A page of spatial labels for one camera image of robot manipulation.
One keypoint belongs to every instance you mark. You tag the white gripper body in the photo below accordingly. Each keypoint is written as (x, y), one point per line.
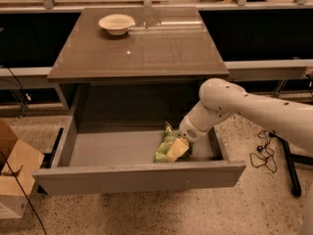
(188, 131)

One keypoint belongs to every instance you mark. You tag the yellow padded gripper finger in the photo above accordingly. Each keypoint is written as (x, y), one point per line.
(177, 149)

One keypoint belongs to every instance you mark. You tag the green jalapeno chip bag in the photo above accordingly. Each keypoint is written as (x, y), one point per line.
(168, 138)

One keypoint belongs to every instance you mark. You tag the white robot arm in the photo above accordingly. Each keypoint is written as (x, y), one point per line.
(217, 100)

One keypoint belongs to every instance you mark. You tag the open grey top drawer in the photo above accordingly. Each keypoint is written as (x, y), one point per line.
(111, 137)

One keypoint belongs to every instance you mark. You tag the black stand leg right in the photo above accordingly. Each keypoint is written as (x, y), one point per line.
(291, 160)

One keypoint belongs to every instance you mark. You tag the white paper bowl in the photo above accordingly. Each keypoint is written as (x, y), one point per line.
(116, 24)

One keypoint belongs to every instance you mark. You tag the black stand foot left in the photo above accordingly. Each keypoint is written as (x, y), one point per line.
(48, 158)

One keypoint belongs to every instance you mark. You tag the brown cardboard box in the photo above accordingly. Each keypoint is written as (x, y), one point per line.
(19, 161)

